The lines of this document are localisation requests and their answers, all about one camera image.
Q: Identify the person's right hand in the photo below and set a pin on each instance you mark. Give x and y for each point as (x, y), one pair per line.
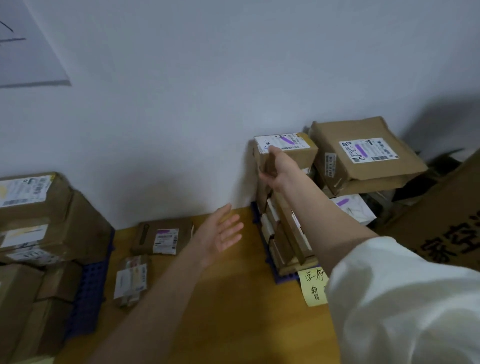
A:
(283, 172)

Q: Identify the person's left hand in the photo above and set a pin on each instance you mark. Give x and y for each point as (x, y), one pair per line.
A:
(212, 242)

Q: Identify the person's right thumb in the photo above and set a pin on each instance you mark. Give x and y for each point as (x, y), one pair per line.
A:
(266, 176)

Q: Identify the person's left little finger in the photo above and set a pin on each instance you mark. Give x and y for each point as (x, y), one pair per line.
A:
(225, 248)

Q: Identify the person's left thumb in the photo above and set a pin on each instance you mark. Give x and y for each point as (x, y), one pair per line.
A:
(221, 215)

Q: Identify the person's left middle finger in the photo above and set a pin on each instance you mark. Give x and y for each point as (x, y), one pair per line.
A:
(234, 230)

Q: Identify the small labelled cardboard box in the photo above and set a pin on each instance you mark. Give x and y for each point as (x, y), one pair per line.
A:
(296, 148)

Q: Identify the person's right forearm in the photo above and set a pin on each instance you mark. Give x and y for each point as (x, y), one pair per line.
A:
(318, 225)

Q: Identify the person's left forearm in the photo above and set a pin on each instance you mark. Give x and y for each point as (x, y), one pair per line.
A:
(150, 311)

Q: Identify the blue plastic pallet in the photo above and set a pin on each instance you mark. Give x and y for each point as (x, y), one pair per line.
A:
(262, 240)
(90, 292)

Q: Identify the stack of small cardboard boxes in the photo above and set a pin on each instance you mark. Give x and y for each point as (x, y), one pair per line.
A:
(285, 240)

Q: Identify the flat brown labelled parcel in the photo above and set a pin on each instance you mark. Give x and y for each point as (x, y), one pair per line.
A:
(165, 236)

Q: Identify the white marbled parcel box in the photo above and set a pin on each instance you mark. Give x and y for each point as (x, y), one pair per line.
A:
(354, 208)

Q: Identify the yellow handwritten sticky note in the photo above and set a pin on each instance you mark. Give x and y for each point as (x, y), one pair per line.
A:
(313, 288)

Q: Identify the small taped cardboard parcel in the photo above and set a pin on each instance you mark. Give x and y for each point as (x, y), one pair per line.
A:
(131, 281)

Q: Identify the large brown labelled parcel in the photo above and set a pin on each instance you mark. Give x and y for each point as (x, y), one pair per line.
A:
(371, 165)

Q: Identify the wide taped cardboard box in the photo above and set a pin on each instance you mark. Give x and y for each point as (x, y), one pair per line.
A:
(75, 232)

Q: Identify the small plain cardboard box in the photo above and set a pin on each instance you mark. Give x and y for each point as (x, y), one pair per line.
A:
(60, 281)

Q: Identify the large printed cardboard carton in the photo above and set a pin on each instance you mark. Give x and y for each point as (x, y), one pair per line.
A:
(438, 225)

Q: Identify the white shirt sleeve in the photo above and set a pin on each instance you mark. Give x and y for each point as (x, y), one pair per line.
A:
(405, 307)

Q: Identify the cardboard box with white label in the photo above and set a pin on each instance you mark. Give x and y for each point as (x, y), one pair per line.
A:
(33, 195)

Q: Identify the plain brown cardboard box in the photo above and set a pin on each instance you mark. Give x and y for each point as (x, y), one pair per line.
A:
(45, 330)

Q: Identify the tall plain cardboard box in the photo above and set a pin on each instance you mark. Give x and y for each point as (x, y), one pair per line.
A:
(17, 307)

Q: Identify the white paper sheet on wall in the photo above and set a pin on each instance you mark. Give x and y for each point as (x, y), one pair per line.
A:
(26, 45)

